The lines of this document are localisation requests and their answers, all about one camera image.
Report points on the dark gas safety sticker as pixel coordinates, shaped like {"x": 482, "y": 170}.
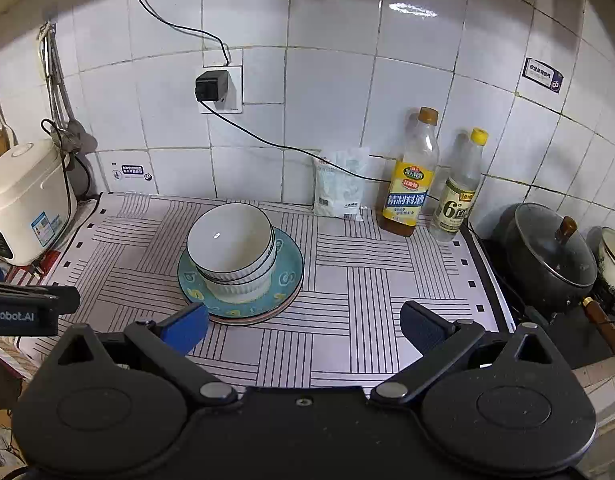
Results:
{"x": 542, "y": 76}

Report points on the clear plastic salt bag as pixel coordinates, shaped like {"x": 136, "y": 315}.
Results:
{"x": 355, "y": 180}

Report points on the small wall sticker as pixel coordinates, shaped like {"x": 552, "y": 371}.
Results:
{"x": 132, "y": 172}

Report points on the white salt bag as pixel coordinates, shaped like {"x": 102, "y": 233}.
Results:
{"x": 327, "y": 190}

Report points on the black pot with lid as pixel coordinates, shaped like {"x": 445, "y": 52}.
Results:
{"x": 550, "y": 255}

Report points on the hanging metal utensils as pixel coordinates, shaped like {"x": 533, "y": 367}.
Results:
{"x": 57, "y": 90}

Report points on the white ribbed bowl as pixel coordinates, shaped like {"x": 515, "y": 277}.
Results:
{"x": 227, "y": 240}
{"x": 240, "y": 287}

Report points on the blue fried egg plate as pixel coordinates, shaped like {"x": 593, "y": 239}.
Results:
{"x": 287, "y": 270}

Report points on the black charger plug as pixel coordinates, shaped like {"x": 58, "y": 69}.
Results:
{"x": 211, "y": 86}

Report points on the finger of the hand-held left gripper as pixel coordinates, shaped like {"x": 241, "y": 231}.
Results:
{"x": 62, "y": 300}

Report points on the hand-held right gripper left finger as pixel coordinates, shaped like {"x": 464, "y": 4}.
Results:
{"x": 185, "y": 327}

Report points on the striped counter mat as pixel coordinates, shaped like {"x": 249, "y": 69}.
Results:
{"x": 362, "y": 285}

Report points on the white rice cooker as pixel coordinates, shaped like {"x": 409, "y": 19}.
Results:
{"x": 27, "y": 195}

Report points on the yellow label cooking wine bottle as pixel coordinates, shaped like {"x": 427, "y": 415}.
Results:
{"x": 410, "y": 185}

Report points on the yellow cap vinegar bottle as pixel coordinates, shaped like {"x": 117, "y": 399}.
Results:
{"x": 457, "y": 195}

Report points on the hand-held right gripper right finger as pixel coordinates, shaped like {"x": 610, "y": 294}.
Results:
{"x": 425, "y": 325}

